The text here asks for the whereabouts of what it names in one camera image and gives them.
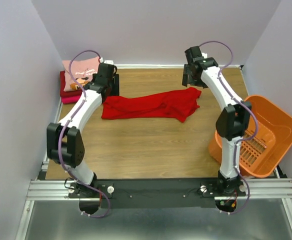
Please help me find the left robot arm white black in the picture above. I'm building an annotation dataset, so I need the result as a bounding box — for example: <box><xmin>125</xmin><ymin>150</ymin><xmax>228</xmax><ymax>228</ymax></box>
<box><xmin>46</xmin><ymin>62</ymin><xmax>119</xmax><ymax>188</ymax></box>

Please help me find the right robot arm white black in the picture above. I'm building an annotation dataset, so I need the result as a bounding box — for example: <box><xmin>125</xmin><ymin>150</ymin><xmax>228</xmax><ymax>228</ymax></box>
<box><xmin>182</xmin><ymin>46</ymin><xmax>252</xmax><ymax>194</ymax></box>

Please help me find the pink folded printed t shirt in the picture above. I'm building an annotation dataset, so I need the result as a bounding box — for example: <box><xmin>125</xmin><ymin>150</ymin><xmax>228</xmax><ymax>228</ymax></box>
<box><xmin>62</xmin><ymin>57</ymin><xmax>100</xmax><ymax>92</ymax></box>

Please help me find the dark red folded t shirt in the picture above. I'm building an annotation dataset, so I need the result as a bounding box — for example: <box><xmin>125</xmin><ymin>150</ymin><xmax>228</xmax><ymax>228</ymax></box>
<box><xmin>59</xmin><ymin>70</ymin><xmax>84</xmax><ymax>99</ymax></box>

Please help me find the magenta folded t shirt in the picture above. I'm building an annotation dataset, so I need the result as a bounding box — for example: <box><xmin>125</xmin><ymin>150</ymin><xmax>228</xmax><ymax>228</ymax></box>
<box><xmin>61</xmin><ymin>95</ymin><xmax>81</xmax><ymax>104</ymax></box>

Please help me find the orange plastic laundry basket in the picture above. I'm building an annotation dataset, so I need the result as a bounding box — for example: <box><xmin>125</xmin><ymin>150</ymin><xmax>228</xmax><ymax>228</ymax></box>
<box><xmin>207</xmin><ymin>94</ymin><xmax>292</xmax><ymax>179</ymax></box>

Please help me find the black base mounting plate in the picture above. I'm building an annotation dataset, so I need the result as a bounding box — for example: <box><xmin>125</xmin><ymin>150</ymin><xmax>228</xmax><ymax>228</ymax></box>
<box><xmin>68</xmin><ymin>177</ymin><xmax>246</xmax><ymax>212</ymax></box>

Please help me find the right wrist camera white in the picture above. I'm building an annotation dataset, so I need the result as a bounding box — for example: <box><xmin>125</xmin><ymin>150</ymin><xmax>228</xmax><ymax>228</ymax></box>
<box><xmin>201</xmin><ymin>52</ymin><xmax>208</xmax><ymax>59</ymax></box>

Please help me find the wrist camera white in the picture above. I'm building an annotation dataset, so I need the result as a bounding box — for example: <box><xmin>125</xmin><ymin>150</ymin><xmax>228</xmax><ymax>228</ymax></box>
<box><xmin>99</xmin><ymin>57</ymin><xmax>114</xmax><ymax>65</ymax></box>
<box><xmin>201</xmin><ymin>52</ymin><xmax>208</xmax><ymax>59</ymax></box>

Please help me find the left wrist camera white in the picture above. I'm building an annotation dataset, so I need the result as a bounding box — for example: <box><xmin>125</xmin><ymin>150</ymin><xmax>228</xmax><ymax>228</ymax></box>
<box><xmin>99</xmin><ymin>57</ymin><xmax>114</xmax><ymax>65</ymax></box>

